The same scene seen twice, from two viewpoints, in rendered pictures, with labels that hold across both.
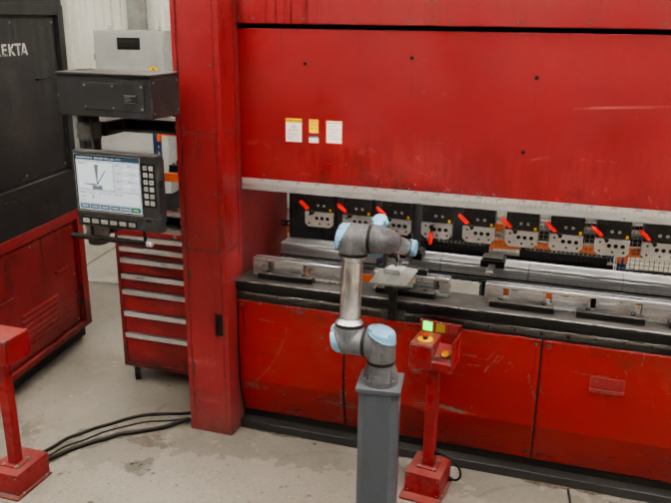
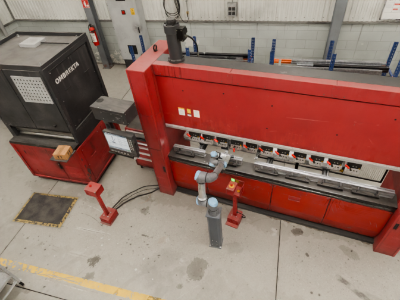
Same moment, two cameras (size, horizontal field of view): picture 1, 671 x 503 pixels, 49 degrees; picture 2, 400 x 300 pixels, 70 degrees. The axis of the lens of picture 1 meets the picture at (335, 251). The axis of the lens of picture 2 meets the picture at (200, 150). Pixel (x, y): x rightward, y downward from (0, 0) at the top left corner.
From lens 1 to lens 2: 182 cm
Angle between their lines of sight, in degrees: 27
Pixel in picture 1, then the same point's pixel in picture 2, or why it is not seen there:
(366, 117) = (208, 110)
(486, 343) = (253, 183)
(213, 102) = (149, 107)
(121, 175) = (121, 140)
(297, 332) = (190, 171)
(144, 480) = (146, 216)
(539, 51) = (273, 97)
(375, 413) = (212, 221)
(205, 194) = (152, 134)
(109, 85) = (109, 113)
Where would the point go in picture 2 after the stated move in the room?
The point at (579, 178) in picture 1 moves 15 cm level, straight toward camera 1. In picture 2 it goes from (287, 138) to (285, 147)
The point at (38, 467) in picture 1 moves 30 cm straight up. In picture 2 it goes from (114, 214) to (108, 203)
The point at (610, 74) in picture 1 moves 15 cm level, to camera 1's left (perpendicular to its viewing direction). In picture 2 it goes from (300, 108) to (286, 108)
